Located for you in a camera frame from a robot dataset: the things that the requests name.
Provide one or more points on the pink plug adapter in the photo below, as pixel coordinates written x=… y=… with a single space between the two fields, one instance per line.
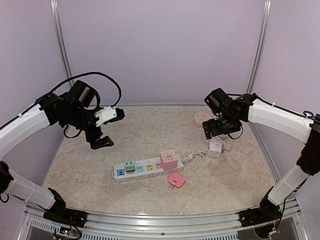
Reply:
x=176 y=180

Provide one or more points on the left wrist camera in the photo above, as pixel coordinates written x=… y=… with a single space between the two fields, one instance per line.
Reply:
x=108 y=115

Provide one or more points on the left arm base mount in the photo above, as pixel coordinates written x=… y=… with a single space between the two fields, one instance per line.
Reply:
x=72 y=217

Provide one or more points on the small circuit board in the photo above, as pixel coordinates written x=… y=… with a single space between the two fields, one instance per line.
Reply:
x=65 y=231

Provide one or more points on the right aluminium frame post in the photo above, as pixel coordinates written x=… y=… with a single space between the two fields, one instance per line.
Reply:
x=260 y=45

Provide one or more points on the aluminium front rail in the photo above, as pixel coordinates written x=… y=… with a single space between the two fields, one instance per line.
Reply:
x=212 y=226

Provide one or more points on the white multicolour power strip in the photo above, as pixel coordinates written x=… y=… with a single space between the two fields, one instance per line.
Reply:
x=144 y=169

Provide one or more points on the pink round socket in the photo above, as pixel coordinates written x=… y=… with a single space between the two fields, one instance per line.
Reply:
x=200 y=117

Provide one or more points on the aluminium frame post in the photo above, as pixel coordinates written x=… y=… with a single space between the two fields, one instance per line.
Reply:
x=57 y=23
x=260 y=45

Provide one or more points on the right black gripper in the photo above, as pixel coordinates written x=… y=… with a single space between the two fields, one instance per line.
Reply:
x=215 y=131

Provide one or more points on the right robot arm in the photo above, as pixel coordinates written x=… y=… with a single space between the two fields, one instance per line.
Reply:
x=232 y=110

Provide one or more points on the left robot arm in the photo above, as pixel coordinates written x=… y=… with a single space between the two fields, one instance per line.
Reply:
x=68 y=109

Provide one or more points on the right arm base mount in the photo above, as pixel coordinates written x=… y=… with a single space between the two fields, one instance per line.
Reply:
x=256 y=216

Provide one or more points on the white cube socket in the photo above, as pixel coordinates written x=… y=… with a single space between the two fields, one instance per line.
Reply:
x=215 y=148

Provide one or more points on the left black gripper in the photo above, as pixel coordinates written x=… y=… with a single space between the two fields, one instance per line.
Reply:
x=100 y=143

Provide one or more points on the green plug adapter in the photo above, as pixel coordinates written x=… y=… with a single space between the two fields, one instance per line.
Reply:
x=129 y=167

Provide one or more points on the pink cube socket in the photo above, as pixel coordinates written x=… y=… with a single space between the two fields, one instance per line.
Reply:
x=168 y=159

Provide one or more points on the left aluminium frame post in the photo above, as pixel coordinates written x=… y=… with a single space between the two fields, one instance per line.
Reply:
x=57 y=23

